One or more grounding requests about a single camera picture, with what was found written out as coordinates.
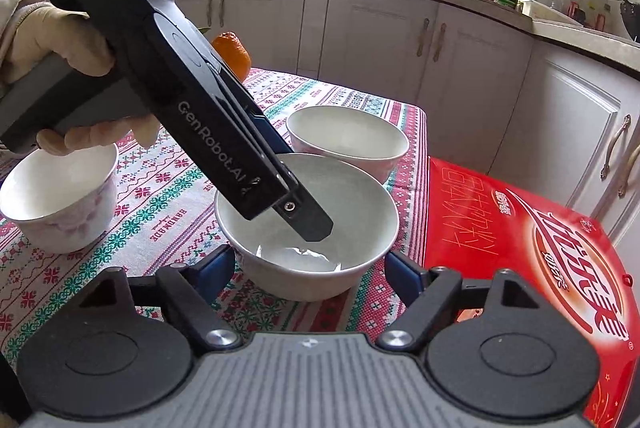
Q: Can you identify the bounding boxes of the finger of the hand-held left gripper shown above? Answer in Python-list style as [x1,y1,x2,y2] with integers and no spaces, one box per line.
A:
[215,67,335,243]

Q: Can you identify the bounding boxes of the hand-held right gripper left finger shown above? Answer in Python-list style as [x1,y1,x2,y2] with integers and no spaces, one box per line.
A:
[80,244,246,353]

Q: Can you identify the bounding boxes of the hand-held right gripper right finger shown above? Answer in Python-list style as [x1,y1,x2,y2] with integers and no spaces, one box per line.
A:
[377,251,543,351]

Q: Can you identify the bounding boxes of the white floral bowl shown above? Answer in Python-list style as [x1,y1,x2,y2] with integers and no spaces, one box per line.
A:
[0,141,120,255]
[286,105,410,185]
[215,153,401,303]

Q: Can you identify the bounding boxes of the person's left forearm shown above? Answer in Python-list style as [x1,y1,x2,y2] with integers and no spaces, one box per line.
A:
[0,0,53,59]

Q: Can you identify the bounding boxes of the person's left hand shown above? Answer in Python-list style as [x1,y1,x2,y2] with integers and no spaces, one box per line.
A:
[0,4,162,157]

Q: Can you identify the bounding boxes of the bumpy orange citrus fruit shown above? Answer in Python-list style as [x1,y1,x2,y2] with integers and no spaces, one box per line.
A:
[210,32,252,82]

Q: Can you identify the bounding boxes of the red green patterned tablecloth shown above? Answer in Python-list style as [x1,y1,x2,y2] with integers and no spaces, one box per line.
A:
[0,67,431,369]

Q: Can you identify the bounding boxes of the red printed carton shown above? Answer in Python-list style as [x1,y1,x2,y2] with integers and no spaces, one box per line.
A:
[422,157,640,428]

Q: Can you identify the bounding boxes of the white kitchen cabinets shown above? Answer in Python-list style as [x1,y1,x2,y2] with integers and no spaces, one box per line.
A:
[175,0,640,259]

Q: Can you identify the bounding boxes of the kitchen countertop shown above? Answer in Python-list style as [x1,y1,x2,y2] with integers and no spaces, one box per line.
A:
[200,0,640,74]

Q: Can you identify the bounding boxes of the white rectangular tray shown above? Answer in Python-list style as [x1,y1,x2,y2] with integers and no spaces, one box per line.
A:
[520,0,584,27]

